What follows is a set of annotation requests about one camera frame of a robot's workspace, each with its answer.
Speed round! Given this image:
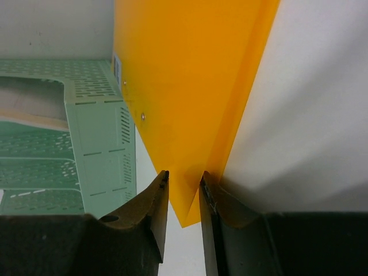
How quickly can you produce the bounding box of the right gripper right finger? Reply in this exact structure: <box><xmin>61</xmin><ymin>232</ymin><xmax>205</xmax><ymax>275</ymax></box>
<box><xmin>199</xmin><ymin>172</ymin><xmax>367</xmax><ymax>275</ymax></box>

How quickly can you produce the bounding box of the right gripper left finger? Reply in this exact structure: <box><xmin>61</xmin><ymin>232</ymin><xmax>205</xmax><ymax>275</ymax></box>
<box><xmin>1</xmin><ymin>171</ymin><xmax>169</xmax><ymax>275</ymax></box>

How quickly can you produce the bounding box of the orange plastic folder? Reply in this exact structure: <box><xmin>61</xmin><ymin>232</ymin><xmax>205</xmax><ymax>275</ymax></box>
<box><xmin>113</xmin><ymin>1</ymin><xmax>279</xmax><ymax>227</ymax></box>

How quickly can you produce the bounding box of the green file organizer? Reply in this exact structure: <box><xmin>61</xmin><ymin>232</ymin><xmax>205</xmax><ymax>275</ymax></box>
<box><xmin>1</xmin><ymin>60</ymin><xmax>136</xmax><ymax>218</ymax></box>

